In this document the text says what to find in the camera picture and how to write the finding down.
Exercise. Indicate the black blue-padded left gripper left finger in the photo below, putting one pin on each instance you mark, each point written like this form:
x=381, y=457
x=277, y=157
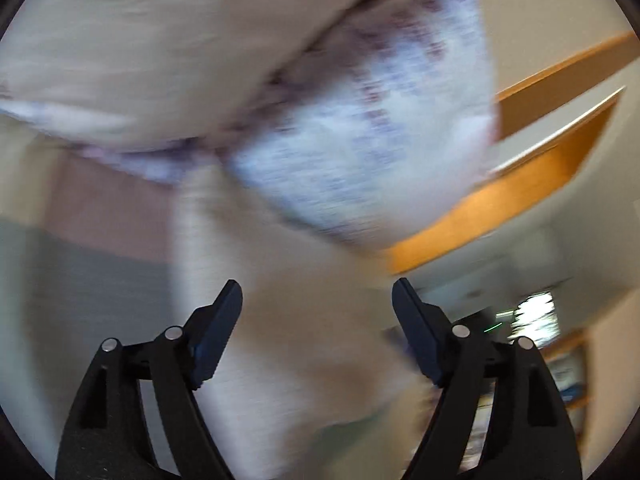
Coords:
x=135, y=415

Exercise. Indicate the orange wooden headboard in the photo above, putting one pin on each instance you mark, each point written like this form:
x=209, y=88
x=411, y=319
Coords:
x=541, y=170

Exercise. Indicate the cream cable-knit sweater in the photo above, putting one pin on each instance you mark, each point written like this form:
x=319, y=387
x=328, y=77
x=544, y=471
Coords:
x=312, y=384

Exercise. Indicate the pastel patchwork bed sheet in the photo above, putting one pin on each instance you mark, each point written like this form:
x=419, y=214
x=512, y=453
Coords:
x=84, y=257

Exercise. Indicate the white lavender-print pillow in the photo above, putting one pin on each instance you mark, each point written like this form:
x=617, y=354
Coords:
x=372, y=134

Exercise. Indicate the pink floral pillow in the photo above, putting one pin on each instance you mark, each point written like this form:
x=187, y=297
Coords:
x=133, y=74

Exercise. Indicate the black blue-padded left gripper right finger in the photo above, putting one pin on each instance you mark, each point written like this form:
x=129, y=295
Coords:
x=529, y=434

